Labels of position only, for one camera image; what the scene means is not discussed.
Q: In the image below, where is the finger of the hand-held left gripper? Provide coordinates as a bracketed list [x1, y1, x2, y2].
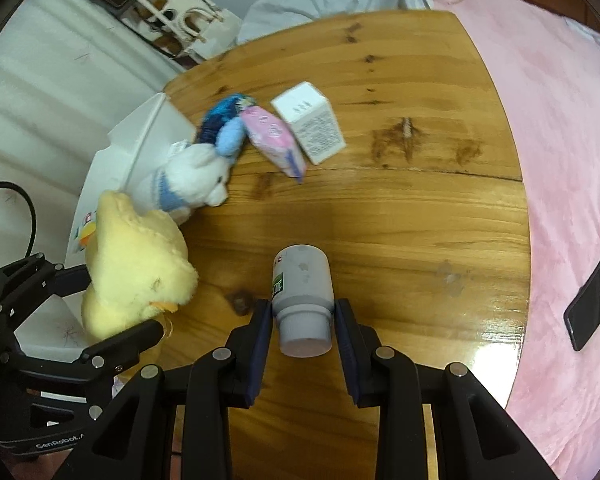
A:
[17, 319, 165, 380]
[0, 254, 92, 346]

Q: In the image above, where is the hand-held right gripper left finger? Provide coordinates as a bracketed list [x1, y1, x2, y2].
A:
[65, 299, 275, 480]

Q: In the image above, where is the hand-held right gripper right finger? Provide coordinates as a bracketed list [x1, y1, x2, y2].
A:
[334, 298, 561, 480]

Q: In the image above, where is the white medicine bottle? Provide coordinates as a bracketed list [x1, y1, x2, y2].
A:
[271, 244, 336, 358]

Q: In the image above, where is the yellow plush duck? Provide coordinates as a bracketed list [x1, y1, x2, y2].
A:
[81, 190, 199, 342]

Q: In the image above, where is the white plush bear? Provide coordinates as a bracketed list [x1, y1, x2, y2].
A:
[130, 117, 247, 226]

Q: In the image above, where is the white plastic bin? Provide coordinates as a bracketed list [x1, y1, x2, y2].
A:
[66, 92, 201, 261]

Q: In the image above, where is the pink tissue packet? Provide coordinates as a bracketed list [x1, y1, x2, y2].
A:
[240, 105, 308, 182]

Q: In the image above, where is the white carton box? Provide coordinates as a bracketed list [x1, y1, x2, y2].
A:
[270, 81, 346, 166]

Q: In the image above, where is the dark blue plush toy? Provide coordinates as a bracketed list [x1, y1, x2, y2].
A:
[196, 92, 256, 145]

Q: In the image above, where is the white curtain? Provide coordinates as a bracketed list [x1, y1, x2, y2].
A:
[0, 0, 186, 261]

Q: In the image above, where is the black smartphone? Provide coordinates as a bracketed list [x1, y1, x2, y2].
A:
[563, 255, 600, 352]

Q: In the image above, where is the pink blanket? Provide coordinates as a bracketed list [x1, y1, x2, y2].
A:
[415, 0, 600, 480]

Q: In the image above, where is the brown white plush bag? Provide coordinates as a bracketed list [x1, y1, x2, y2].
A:
[125, 0, 216, 56]

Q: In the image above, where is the black cable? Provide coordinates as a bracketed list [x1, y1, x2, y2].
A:
[0, 181, 37, 261]

